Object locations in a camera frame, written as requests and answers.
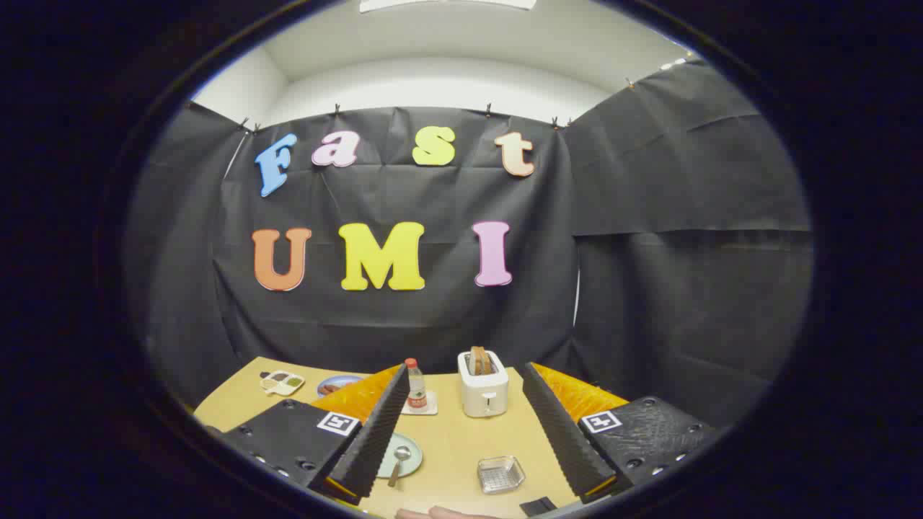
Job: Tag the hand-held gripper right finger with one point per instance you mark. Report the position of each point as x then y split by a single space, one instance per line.
566 440

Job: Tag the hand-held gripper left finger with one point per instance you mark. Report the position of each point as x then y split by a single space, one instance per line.
375 440

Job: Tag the pale green plate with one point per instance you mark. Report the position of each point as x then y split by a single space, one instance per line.
413 466

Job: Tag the white square coaster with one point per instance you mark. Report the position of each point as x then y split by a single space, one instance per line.
431 408

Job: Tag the blue plate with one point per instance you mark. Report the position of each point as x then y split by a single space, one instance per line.
347 379

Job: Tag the brown meat patty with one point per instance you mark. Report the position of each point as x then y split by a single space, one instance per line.
332 388

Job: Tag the clear water bottle red cap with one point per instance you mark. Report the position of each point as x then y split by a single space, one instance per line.
416 386

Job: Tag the black table clamp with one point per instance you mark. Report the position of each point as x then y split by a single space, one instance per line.
537 506

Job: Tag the white toaster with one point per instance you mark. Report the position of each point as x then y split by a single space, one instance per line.
483 396

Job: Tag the white divided sauce dish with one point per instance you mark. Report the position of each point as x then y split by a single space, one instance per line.
283 383

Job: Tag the toasted bread slice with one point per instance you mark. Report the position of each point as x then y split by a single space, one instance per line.
475 360
487 362

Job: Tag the black backdrop cloth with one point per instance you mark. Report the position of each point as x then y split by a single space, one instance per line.
649 288

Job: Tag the ceiling light panel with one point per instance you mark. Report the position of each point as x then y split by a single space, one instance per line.
447 4

